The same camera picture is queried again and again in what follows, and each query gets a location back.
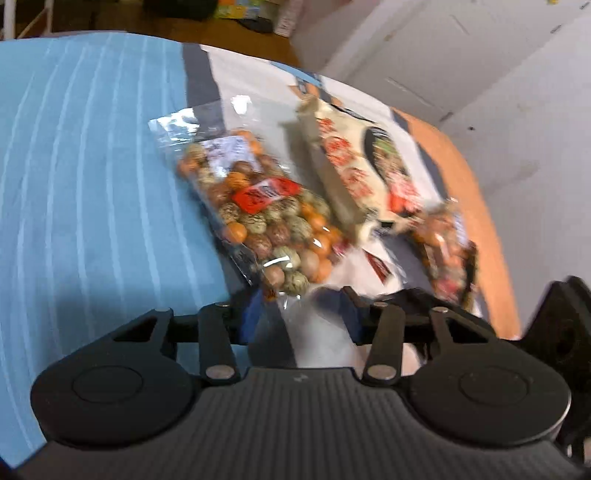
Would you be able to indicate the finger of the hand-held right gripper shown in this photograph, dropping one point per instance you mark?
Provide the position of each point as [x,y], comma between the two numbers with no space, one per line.
[563,323]

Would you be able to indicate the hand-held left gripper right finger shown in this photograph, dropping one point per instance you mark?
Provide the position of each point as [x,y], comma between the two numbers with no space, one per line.
[355,318]

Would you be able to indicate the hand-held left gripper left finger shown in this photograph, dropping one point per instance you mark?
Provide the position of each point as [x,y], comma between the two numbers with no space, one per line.
[247,318]

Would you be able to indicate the clear bag of coated nuts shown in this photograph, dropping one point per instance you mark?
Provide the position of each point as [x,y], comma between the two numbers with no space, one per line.
[258,207]
[443,249]

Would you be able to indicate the beige noodle bag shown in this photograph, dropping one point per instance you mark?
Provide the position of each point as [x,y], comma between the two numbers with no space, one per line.
[351,170]

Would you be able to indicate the white door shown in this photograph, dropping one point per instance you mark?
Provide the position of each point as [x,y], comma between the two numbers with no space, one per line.
[438,50]

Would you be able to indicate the white and pink bag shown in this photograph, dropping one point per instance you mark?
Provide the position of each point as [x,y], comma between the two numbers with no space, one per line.
[286,18]

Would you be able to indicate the colourful gift bag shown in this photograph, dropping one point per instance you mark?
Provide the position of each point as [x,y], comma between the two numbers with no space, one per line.
[244,8]

